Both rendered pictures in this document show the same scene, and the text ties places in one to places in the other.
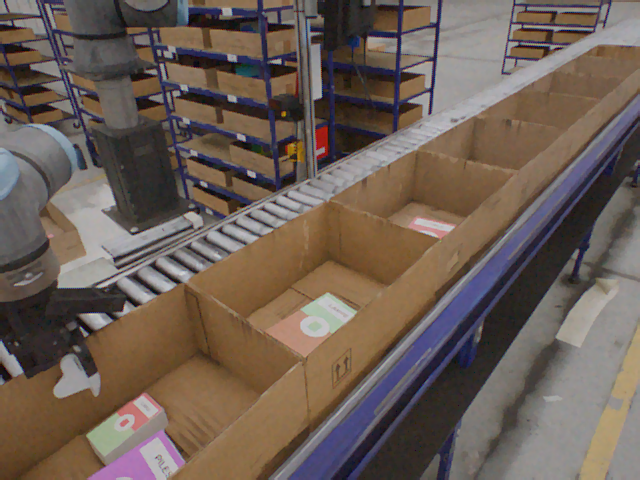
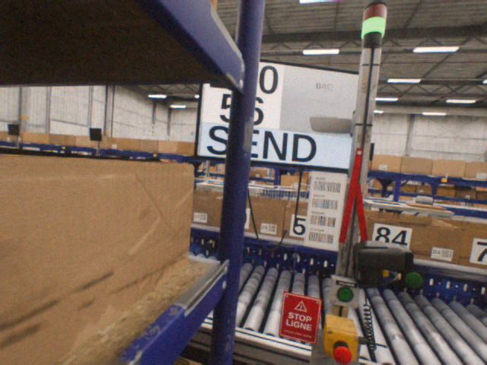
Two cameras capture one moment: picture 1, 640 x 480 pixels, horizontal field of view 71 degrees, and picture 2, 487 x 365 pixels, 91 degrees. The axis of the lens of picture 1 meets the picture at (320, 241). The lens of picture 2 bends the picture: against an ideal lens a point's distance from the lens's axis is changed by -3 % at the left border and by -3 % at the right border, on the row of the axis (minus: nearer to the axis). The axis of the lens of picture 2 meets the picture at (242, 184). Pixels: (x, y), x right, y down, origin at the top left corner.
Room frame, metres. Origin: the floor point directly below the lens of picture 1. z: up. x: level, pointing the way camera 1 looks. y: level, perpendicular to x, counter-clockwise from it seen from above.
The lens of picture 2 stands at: (2.26, 0.45, 1.24)
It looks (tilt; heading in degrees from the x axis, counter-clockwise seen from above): 4 degrees down; 243
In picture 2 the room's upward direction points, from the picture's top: 5 degrees clockwise
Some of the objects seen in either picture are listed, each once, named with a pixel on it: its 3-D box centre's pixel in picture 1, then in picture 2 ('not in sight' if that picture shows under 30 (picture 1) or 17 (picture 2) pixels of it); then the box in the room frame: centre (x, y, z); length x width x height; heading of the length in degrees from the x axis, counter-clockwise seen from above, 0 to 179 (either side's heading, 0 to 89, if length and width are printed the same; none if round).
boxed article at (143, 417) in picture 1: (129, 430); not in sight; (0.44, 0.31, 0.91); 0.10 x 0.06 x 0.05; 139
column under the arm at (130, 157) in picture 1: (138, 169); not in sight; (1.48, 0.63, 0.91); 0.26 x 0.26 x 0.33; 43
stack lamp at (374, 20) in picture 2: not in sight; (374, 23); (1.72, 0.03, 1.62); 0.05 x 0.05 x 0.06
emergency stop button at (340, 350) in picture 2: not in sight; (342, 351); (1.79, 0.11, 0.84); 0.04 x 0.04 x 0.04; 47
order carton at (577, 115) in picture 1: (535, 130); (253, 213); (1.54, -0.79, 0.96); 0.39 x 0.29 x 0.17; 137
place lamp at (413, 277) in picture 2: not in sight; (413, 280); (1.11, -0.10, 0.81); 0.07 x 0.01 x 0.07; 137
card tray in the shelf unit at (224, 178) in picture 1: (223, 164); not in sight; (2.77, 0.62, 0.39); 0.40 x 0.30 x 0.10; 48
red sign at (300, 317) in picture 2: (315, 146); (311, 319); (1.79, 0.00, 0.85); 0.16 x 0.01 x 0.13; 137
